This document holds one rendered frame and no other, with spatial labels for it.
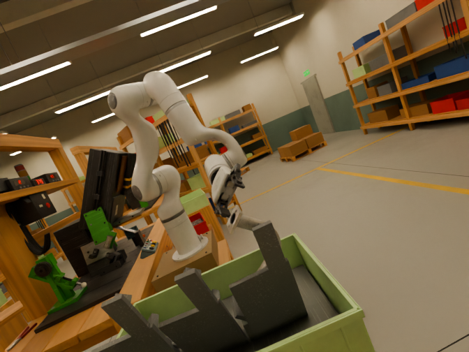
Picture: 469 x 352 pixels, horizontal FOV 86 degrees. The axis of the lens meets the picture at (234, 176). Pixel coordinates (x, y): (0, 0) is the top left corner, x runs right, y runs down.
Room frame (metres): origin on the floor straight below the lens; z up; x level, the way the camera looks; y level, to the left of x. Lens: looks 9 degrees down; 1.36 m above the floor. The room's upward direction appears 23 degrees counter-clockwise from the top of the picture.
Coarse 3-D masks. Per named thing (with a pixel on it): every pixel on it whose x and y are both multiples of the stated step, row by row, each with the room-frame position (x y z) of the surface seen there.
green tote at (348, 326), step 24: (288, 240) 0.83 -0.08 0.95; (240, 264) 0.83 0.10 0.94; (312, 264) 0.68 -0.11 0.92; (168, 288) 0.83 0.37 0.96; (216, 288) 0.82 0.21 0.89; (336, 288) 0.51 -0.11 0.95; (144, 312) 0.82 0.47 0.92; (168, 312) 0.82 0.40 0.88; (360, 312) 0.42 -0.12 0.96; (120, 336) 0.67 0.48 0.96; (312, 336) 0.42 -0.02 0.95; (336, 336) 0.43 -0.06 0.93; (360, 336) 0.43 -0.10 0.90
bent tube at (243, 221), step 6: (234, 210) 0.55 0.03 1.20; (240, 210) 0.54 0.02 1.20; (234, 216) 0.56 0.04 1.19; (240, 216) 0.53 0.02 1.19; (246, 216) 0.55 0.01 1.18; (228, 222) 0.56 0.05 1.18; (234, 222) 0.53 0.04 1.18; (240, 222) 0.54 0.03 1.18; (246, 222) 0.54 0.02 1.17; (252, 222) 0.54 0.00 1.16; (258, 222) 0.55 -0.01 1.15; (264, 222) 0.56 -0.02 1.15; (228, 228) 0.55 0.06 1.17; (234, 228) 0.53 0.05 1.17; (246, 228) 0.55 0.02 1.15; (276, 234) 0.57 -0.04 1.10; (264, 264) 0.59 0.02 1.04; (258, 270) 0.59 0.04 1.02
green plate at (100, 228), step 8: (88, 216) 1.58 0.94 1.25; (96, 216) 1.58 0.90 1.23; (104, 216) 1.58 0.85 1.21; (88, 224) 1.57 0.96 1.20; (96, 224) 1.57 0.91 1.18; (104, 224) 1.57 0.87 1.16; (96, 232) 1.56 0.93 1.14; (104, 232) 1.56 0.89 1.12; (96, 240) 1.54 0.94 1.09; (104, 240) 1.54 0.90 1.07
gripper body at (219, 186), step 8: (224, 168) 0.76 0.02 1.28; (216, 176) 0.78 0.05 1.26; (224, 176) 0.71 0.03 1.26; (216, 184) 0.75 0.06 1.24; (224, 184) 0.72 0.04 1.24; (232, 184) 0.72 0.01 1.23; (216, 192) 0.72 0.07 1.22; (224, 192) 0.72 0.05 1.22; (232, 192) 0.73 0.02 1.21; (216, 200) 0.72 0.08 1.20; (224, 200) 0.74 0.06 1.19
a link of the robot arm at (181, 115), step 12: (180, 108) 0.89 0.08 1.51; (180, 120) 0.88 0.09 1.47; (192, 120) 0.89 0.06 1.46; (180, 132) 0.89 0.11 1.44; (192, 132) 0.88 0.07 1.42; (204, 132) 0.88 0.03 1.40; (216, 132) 0.88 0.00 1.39; (192, 144) 0.90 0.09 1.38; (228, 144) 0.87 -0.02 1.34; (228, 156) 0.87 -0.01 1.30; (240, 156) 0.87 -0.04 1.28
